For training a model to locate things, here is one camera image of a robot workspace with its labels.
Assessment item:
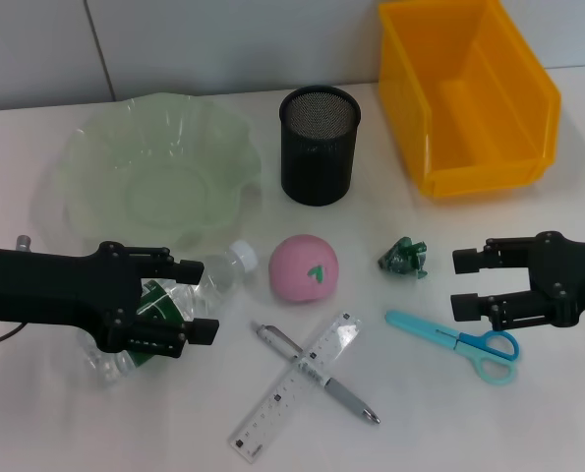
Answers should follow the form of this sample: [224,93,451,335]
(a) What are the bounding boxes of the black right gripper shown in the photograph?
[449,230,585,332]

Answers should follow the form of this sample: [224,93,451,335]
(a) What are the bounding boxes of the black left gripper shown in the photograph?
[0,240,221,359]

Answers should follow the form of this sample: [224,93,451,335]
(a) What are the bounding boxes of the clear green-label water bottle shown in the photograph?
[75,239,260,389]

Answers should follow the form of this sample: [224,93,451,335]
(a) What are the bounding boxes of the green plastic wrapper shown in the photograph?
[378,236,431,281]

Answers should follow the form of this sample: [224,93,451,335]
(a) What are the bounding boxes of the pink toy peach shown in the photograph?
[267,233,341,303]

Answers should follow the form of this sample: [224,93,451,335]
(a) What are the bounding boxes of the blue capped scissors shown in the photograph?
[383,309,521,386]

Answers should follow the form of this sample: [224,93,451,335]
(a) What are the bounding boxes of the transparent plastic ruler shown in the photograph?
[227,310,364,465]

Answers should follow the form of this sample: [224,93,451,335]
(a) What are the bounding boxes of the pale green glass fruit plate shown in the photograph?
[55,91,264,248]

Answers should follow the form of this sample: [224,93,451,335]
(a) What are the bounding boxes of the clear grey ballpoint pen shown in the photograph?
[251,322,382,426]

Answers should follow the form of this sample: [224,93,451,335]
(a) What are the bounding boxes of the black mesh pen holder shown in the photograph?
[277,86,362,207]

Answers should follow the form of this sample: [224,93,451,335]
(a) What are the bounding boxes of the yellow plastic bin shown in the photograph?
[376,0,563,200]

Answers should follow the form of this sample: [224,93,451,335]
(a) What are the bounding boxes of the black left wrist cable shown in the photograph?
[0,322,29,349]

